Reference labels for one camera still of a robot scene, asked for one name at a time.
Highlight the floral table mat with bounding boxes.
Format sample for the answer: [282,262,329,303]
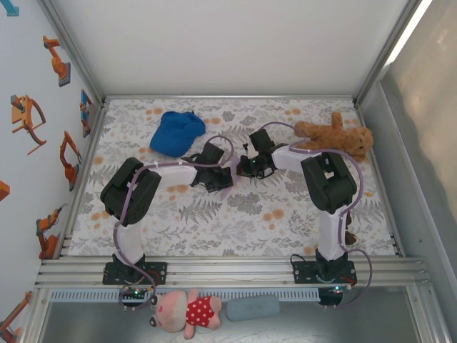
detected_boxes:
[67,98,397,257]

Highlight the blue cap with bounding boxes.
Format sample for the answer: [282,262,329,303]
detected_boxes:
[149,110,207,158]

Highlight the brown teddy bear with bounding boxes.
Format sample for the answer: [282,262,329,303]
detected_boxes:
[293,111,375,164]

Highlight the grey-blue pouch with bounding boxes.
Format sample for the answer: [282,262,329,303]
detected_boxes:
[226,294,281,322]

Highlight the pink pig plush toy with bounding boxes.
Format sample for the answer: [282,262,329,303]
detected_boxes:
[149,287,223,340]

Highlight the black controller board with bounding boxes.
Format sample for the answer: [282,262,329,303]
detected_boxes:
[119,285,151,303]
[318,284,353,308]

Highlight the blue and orange sticker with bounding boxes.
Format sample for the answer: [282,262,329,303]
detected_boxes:
[79,89,94,139]

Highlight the orange gripper sticker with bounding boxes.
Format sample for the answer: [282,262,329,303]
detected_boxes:
[9,94,48,156]

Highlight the aluminium cross rail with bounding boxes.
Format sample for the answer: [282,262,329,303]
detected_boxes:
[103,94,356,102]

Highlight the aluminium triple rail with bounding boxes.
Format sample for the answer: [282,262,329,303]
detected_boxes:
[34,255,433,289]

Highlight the aluminium side rail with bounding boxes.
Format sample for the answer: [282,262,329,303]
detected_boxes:
[353,101,406,258]
[53,101,108,259]

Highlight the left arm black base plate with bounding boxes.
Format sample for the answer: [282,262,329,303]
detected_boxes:
[102,262,169,286]

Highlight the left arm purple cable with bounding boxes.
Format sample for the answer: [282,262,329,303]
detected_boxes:
[112,134,235,312]

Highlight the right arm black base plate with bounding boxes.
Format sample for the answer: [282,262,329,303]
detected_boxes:
[291,260,358,286]

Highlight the white slotted cable duct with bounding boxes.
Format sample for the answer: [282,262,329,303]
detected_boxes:
[49,288,321,302]

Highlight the aluminium frame post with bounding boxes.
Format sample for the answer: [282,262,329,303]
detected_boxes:
[353,0,429,106]
[36,0,107,104]

